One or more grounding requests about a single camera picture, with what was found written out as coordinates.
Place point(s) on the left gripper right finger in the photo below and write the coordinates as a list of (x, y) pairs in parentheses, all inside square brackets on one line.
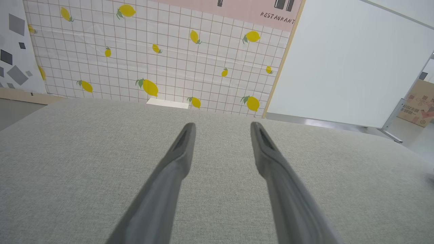
[(288, 196)]

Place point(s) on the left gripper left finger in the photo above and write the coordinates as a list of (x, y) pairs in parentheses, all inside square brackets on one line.
[(159, 189)]

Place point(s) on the grey fabric sofa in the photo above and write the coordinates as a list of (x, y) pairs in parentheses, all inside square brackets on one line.
[(217, 210)]

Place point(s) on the white rectangular box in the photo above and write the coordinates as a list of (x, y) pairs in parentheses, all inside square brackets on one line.
[(168, 103)]

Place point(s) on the metal panel foot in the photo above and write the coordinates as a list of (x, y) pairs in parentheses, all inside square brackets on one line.
[(391, 125)]

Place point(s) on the lemon print grid partition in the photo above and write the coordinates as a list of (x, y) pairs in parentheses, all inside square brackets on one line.
[(135, 51)]

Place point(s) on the white board panel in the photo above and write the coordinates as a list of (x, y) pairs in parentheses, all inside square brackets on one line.
[(339, 61)]

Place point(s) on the cardboard box with print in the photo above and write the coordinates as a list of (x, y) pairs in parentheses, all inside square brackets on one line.
[(418, 105)]

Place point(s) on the grey geometric pattern panel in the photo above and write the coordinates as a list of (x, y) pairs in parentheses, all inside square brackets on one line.
[(17, 51)]

